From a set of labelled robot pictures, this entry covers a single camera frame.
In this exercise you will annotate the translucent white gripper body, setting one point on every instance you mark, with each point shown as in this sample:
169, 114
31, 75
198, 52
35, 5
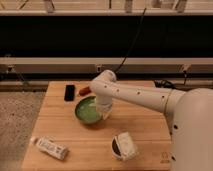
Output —
105, 113

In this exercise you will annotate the green ceramic bowl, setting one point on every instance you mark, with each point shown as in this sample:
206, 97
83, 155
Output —
86, 112

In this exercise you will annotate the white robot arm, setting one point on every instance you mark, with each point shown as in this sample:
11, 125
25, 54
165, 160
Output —
192, 111

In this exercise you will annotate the black smartphone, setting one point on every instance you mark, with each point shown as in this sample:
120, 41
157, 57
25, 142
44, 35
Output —
69, 93

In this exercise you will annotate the white plastic bottle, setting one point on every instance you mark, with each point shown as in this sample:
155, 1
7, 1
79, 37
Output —
49, 147

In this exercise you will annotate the white wall outlet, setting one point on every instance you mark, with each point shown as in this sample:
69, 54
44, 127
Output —
99, 68

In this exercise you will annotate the grey wall rail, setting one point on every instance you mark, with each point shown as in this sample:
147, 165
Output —
89, 65

